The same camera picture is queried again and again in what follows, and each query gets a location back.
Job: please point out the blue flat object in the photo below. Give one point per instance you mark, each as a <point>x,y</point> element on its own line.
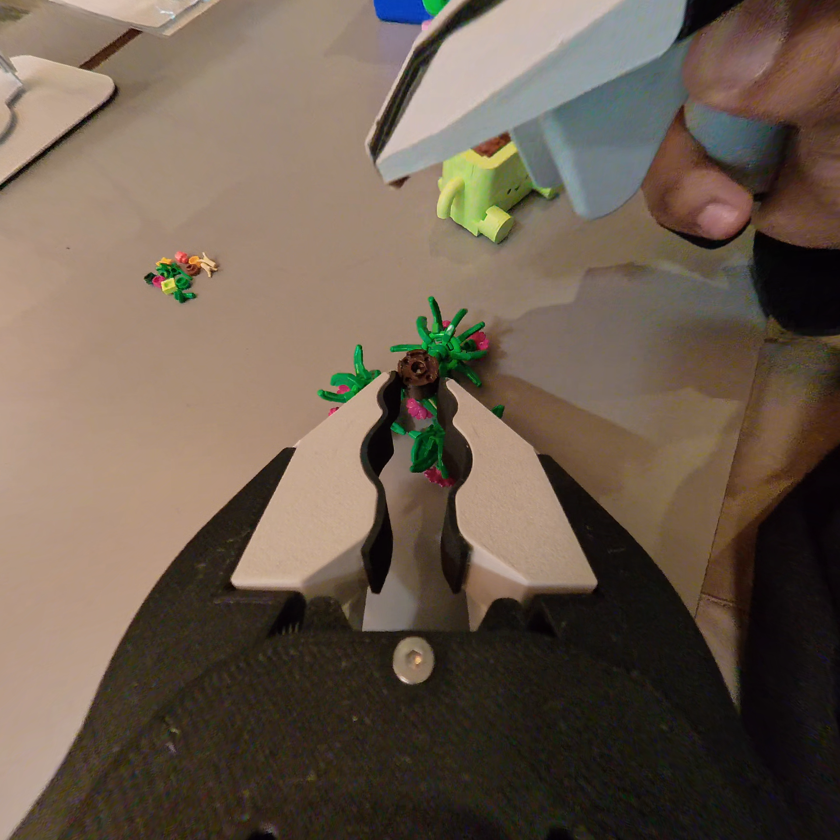
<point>400,10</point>

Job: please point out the lime green soft toy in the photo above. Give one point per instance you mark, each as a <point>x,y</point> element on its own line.
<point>479,190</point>

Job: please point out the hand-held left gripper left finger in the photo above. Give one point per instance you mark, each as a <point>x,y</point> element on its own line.
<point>315,518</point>

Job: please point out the person's right hand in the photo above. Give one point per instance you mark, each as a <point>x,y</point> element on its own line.
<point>807,98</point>

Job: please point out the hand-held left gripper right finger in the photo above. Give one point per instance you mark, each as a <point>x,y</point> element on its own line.
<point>518,518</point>

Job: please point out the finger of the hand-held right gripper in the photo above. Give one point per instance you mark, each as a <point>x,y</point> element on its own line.
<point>420,46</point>
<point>525,65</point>

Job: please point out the person's dark jacket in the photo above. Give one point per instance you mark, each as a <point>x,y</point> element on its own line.
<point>794,623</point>

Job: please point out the white panel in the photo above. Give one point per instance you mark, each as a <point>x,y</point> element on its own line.
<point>131,13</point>

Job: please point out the green toy plant red flowers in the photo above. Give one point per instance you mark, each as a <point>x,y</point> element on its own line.
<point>439,348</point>

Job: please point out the beige branch toy piece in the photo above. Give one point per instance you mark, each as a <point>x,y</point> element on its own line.
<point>208,264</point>

